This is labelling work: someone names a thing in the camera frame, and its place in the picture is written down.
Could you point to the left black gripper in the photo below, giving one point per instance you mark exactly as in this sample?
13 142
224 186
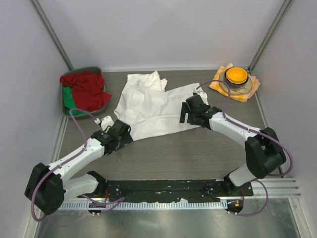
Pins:
125 140

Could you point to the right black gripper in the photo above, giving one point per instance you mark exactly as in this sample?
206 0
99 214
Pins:
185 109

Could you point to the white t-shirt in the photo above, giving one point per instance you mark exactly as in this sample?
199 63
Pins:
150 81
152 113

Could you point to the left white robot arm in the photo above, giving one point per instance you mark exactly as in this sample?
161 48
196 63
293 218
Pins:
51 185

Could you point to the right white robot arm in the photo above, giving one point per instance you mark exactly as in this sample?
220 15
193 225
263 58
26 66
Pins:
264 153

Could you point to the orange checked cloth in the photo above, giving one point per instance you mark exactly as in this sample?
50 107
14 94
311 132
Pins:
241 98

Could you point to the beige ceramic plate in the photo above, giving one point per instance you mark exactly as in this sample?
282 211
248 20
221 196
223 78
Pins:
239 89

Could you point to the folded white t-shirt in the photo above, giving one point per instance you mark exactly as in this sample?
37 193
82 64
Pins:
150 81

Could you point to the red t-shirt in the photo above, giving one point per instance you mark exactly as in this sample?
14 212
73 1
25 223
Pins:
91 85

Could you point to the green t-shirt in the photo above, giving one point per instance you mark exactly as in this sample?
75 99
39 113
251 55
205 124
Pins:
71 101

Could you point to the orange bowl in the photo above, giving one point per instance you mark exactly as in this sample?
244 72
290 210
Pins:
236 75

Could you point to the grey plastic bin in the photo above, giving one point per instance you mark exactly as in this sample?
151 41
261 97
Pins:
93 69

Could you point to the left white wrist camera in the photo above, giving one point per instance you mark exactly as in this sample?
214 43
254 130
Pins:
104 122

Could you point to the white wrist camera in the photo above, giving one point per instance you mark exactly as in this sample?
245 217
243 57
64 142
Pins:
104 122
203 96

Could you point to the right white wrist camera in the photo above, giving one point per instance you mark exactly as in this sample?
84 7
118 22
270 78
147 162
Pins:
203 96

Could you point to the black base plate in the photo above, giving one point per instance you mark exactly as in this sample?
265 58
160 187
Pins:
167 191

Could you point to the white slotted cable duct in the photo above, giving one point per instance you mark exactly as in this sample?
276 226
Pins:
84 204

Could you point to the aluminium frame rail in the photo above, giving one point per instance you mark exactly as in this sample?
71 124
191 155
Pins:
274 187

